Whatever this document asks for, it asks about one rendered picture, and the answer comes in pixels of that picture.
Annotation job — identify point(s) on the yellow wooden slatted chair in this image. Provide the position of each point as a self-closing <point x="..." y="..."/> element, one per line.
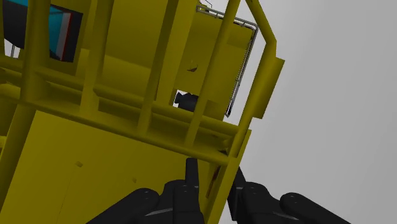
<point x="93" y="173"/>

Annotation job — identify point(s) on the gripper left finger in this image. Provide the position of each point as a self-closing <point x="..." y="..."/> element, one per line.
<point x="183" y="201"/>

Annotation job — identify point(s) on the small black object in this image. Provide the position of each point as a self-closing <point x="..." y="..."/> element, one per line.
<point x="187" y="101"/>

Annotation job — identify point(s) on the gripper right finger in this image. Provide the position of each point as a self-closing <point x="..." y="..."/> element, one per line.
<point x="257" y="201"/>

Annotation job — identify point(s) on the black and teal box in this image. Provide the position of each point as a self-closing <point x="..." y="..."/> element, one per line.
<point x="60" y="34"/>

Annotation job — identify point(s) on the yellow table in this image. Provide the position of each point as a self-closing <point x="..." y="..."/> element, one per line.
<point x="236" y="60"/>

